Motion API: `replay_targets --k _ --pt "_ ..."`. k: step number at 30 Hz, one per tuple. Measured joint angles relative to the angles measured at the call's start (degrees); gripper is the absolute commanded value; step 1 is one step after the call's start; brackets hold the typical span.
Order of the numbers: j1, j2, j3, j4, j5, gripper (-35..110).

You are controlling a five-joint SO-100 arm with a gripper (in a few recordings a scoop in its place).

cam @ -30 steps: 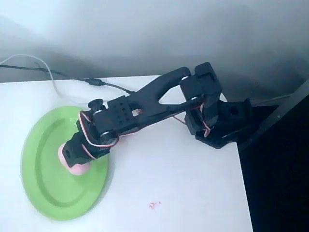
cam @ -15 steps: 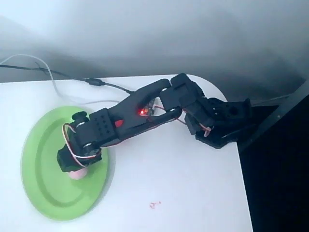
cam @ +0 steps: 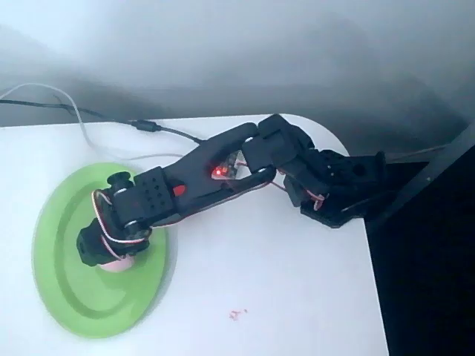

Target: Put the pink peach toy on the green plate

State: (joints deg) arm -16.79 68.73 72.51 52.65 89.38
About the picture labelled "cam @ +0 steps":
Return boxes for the green controller circuit board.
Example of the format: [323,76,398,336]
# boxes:
[210,151,248,182]

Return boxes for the pink round ball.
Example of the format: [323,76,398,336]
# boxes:
[97,256,135,274]

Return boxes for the green oval plastic plate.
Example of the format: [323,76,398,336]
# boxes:
[32,162,170,340]

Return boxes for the red white wrist servo wire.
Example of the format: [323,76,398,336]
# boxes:
[90,188,152,260]

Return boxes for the red white base servo wire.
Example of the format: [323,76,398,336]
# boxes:
[269,177,330,213]

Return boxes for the black and white cables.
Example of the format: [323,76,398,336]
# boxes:
[0,83,186,161]

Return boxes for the black power cable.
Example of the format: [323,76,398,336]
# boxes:
[0,97,209,144]

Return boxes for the thin pale cable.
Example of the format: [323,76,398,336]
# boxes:
[387,145,447,163]

